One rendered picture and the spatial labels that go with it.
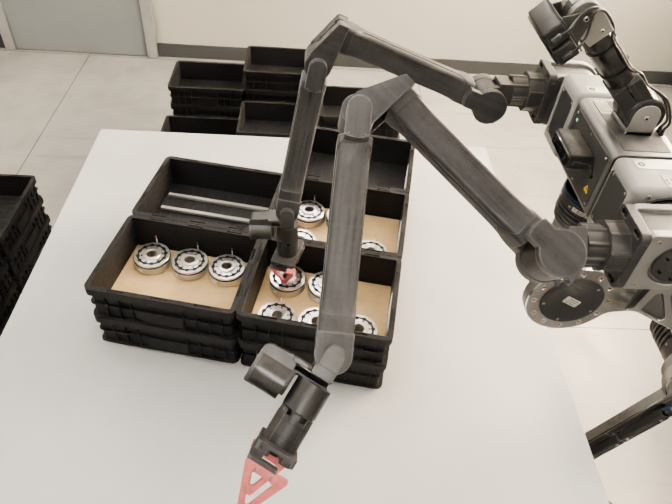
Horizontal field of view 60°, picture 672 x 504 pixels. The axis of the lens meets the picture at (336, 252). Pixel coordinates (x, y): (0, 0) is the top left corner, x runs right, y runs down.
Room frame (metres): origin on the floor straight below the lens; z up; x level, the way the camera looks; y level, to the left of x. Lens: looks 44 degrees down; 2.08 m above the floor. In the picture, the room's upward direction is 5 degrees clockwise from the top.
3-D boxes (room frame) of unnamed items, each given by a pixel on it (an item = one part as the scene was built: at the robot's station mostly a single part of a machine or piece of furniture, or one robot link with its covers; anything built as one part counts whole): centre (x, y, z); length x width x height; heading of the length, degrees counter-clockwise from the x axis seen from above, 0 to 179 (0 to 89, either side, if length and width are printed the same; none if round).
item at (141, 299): (1.09, 0.42, 0.92); 0.40 x 0.30 x 0.02; 85
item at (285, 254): (1.13, 0.13, 0.98); 0.10 x 0.07 x 0.07; 170
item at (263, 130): (2.56, 0.35, 0.31); 0.40 x 0.30 x 0.34; 95
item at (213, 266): (1.15, 0.31, 0.86); 0.10 x 0.10 x 0.01
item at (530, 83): (1.22, -0.39, 1.45); 0.09 x 0.08 x 0.12; 5
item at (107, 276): (1.09, 0.42, 0.87); 0.40 x 0.30 x 0.11; 85
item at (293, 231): (1.13, 0.14, 1.04); 0.07 x 0.06 x 0.07; 95
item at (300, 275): (1.13, 0.13, 0.86); 0.10 x 0.10 x 0.01
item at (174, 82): (2.92, 0.78, 0.31); 0.40 x 0.30 x 0.34; 95
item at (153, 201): (1.39, 0.40, 0.87); 0.40 x 0.30 x 0.11; 85
